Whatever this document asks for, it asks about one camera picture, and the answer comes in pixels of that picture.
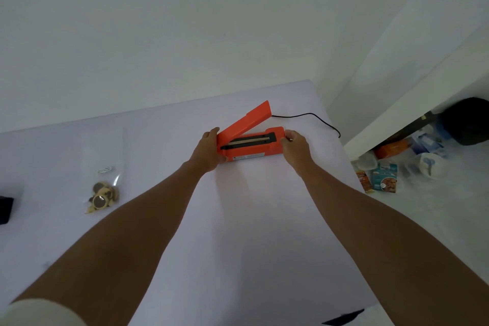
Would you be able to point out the black box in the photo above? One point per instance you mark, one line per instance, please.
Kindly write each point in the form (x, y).
(5, 210)

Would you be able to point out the person's left forearm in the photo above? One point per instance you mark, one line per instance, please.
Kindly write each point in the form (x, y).
(114, 238)

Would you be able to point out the orange impulse heat sealer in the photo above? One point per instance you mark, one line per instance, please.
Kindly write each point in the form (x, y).
(249, 138)

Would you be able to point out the person's right thumb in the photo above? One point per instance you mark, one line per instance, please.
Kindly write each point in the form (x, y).
(284, 141)

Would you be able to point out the blue food packet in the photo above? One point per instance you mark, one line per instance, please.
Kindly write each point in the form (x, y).
(385, 178)

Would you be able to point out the orange box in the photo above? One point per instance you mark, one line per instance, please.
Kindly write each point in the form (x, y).
(391, 148)

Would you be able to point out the person's left hand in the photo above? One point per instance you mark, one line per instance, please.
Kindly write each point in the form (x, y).
(205, 152)

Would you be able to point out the clear bag of cookies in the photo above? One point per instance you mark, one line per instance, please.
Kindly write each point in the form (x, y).
(102, 188)

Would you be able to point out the white plastic bag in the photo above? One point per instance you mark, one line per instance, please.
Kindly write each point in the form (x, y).
(431, 165)

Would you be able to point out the orange snack packet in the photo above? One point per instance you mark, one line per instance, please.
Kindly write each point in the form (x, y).
(364, 181)

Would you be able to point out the person's right forearm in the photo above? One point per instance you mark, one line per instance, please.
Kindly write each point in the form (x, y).
(397, 245)

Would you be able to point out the black bag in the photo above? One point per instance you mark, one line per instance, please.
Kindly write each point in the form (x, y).
(467, 121)

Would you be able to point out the white sleeve cuff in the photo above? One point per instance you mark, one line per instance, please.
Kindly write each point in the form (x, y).
(38, 314)

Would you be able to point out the person's right hand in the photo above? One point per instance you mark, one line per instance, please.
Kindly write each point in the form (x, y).
(298, 152)

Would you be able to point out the person's left thumb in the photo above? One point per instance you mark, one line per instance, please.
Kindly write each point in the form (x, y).
(215, 133)

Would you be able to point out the clear plastic container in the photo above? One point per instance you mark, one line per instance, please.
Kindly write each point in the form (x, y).
(363, 162)

